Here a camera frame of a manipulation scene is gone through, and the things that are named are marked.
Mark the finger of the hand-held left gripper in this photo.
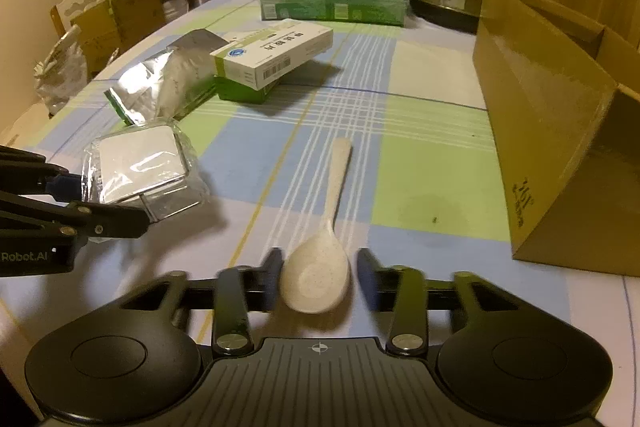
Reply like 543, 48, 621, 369
0, 146, 83, 202
0, 192, 151, 240

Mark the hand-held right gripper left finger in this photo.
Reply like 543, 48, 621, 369
117, 248, 283, 358

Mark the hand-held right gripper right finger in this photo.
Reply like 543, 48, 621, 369
356, 248, 521, 358

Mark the cream speckled spoon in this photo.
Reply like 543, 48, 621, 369
279, 138, 353, 314

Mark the clear-wrapped white box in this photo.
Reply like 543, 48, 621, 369
80, 122, 211, 224

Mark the silver foil pouch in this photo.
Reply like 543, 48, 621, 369
104, 28, 231, 128

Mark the green carton box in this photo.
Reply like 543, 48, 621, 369
215, 67, 301, 105

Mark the white green medicine box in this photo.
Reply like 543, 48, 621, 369
209, 19, 334, 90

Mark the brown cardboard box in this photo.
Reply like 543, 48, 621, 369
472, 0, 640, 278

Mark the crumpled white plastic bag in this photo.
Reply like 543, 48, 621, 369
34, 24, 91, 115

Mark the checked blue green tablecloth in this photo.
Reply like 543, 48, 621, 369
0, 0, 640, 358

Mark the brown carton with open flaps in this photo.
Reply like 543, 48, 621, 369
70, 0, 167, 70

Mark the white bucket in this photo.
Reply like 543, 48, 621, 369
162, 0, 193, 25

